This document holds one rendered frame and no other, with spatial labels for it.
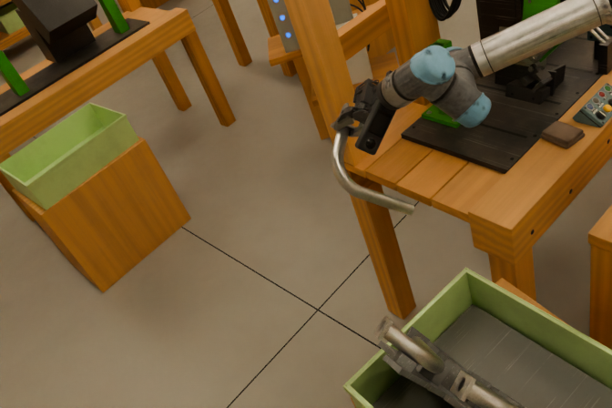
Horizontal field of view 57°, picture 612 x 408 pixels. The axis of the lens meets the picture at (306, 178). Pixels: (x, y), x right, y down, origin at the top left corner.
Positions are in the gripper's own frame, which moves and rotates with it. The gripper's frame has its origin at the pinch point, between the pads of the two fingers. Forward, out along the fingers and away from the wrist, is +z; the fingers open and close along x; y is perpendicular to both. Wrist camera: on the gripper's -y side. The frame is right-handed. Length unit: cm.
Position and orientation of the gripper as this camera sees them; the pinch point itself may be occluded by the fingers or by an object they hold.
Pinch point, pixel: (343, 132)
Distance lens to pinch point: 137.5
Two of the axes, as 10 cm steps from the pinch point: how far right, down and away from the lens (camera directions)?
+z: -4.6, 2.7, 8.5
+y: 2.2, -8.9, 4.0
